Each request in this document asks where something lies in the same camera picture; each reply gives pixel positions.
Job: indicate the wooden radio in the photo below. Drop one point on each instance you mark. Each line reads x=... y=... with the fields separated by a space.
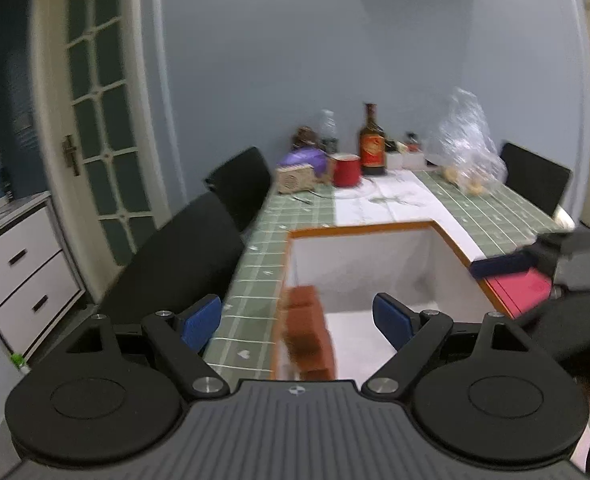
x=295 y=180

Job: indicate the large black chair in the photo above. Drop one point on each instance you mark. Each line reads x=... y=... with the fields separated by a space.
x=175 y=265

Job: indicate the white glass-panel door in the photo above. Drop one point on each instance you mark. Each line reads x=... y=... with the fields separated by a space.
x=110 y=110

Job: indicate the white small box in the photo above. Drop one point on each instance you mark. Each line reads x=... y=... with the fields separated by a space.
x=405 y=160

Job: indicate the white storage box orange rim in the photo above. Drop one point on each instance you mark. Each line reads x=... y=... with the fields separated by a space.
x=375 y=270

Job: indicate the small black chair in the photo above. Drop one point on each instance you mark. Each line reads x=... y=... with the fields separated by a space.
x=240 y=185

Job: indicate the red flat box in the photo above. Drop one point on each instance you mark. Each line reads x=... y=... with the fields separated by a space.
x=520 y=290

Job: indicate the white paper sheet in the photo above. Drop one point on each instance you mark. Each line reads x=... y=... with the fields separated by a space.
x=390 y=200

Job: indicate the brown figurine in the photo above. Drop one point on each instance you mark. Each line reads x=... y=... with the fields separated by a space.
x=306 y=137

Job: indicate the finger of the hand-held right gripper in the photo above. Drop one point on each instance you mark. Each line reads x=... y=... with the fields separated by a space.
x=505 y=264

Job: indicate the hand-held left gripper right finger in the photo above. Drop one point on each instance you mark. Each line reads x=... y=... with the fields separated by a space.
x=390 y=317

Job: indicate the purple pouch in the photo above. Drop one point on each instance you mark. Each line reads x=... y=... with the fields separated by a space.
x=307 y=157

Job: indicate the grey wall switch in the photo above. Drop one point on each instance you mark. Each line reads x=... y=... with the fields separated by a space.
x=24 y=120

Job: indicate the green bottle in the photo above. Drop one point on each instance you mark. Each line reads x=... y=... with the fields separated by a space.
x=18 y=360

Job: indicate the clear plastic bag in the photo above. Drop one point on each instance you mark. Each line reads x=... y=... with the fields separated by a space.
x=467 y=140

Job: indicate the brown liquor bottle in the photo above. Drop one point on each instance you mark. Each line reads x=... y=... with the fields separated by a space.
x=372 y=150

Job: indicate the black chair with slim back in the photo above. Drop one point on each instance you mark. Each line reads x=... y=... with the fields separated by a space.
x=535 y=177

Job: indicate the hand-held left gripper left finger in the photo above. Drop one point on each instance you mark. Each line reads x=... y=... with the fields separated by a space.
x=202 y=324

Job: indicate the red mug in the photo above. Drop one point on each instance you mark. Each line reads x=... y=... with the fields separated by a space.
x=346 y=171

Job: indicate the small dark jar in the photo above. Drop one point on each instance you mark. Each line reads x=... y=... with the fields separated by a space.
x=412 y=141

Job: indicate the clear water bottle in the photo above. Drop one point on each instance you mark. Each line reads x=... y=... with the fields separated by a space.
x=328 y=132

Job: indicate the white drawer cabinet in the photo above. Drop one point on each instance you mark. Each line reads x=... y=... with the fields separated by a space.
x=15 y=270

